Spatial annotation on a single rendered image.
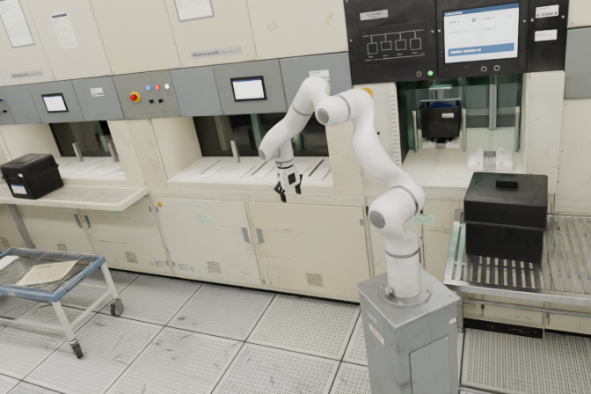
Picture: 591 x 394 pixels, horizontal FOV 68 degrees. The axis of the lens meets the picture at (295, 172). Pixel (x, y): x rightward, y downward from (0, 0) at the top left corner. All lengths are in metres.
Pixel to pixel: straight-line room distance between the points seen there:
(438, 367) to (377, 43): 1.38
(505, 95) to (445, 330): 1.70
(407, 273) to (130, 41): 2.00
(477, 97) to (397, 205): 1.68
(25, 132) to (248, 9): 2.44
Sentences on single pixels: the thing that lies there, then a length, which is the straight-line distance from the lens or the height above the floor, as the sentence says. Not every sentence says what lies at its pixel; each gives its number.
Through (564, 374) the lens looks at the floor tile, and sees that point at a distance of 2.63.
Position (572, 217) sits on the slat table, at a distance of 2.30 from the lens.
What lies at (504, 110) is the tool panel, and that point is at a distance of 3.06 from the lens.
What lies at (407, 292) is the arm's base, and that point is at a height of 0.80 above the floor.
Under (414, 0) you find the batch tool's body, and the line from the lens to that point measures 2.08.
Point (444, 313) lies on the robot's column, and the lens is 1.75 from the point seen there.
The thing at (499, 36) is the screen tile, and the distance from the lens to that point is 2.07.
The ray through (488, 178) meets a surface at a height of 1.01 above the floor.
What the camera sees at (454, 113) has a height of 1.09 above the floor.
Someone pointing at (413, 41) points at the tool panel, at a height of 1.57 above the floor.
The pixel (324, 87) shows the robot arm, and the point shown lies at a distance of 1.56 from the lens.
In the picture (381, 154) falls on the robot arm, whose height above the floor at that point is 1.31.
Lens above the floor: 1.86
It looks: 22 degrees down
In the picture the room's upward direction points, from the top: 10 degrees counter-clockwise
